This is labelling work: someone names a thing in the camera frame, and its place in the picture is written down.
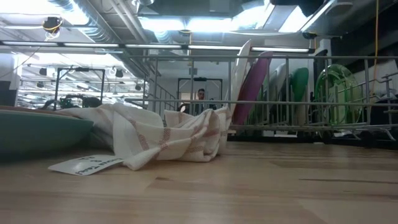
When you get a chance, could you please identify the dark green and white plate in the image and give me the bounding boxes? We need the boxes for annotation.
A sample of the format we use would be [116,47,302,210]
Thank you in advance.
[289,67,310,125]

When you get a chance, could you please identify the green glass plate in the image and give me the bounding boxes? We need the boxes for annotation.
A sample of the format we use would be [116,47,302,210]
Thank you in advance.
[313,63,364,126]

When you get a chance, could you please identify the tan plate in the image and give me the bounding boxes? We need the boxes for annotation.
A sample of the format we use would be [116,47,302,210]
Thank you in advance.
[0,105,82,119]

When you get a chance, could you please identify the person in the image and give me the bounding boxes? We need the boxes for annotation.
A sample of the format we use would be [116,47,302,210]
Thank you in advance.
[177,88,218,115]

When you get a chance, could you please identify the purple plate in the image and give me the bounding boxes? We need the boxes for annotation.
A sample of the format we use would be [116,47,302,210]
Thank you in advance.
[231,50,274,126]

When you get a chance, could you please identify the white striped dish towel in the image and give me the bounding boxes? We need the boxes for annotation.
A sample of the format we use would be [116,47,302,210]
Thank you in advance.
[60,102,233,171]

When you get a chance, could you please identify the bright ceiling lamp panel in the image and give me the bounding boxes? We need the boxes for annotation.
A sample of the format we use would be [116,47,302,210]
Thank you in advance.
[138,15,268,34]

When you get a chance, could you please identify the background robot arms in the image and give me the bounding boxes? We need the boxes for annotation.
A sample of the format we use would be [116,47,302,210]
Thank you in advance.
[40,93,103,110]

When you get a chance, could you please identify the white paper price tag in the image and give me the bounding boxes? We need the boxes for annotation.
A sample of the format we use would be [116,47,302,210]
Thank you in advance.
[48,154,124,177]

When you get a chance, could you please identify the large teal plate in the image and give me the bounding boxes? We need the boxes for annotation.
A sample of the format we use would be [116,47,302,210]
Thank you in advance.
[0,108,94,161]

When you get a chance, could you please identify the black equipment box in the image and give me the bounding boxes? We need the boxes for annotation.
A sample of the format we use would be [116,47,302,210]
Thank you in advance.
[0,80,18,106]

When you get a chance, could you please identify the overhead frame light bar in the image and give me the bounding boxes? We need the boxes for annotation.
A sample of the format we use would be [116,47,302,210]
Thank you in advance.
[0,39,315,54]

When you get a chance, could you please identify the black table edge rail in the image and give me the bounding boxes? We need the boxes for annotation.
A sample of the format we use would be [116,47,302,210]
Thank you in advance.
[226,129,398,151]

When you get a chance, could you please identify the black frame stand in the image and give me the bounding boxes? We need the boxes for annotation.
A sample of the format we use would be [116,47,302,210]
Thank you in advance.
[55,67,106,103]

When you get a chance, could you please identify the silver ventilation duct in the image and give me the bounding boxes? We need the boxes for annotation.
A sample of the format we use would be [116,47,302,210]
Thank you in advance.
[46,0,125,44]

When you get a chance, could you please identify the grey wire dish rack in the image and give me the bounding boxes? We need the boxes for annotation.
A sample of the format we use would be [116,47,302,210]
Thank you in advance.
[124,54,398,146]

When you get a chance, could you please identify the black overhead camera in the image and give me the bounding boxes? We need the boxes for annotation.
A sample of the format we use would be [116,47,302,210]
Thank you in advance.
[42,16,63,34]

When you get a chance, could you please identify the yellow hanging cable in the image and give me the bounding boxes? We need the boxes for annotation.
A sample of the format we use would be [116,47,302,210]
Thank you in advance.
[369,0,381,113]

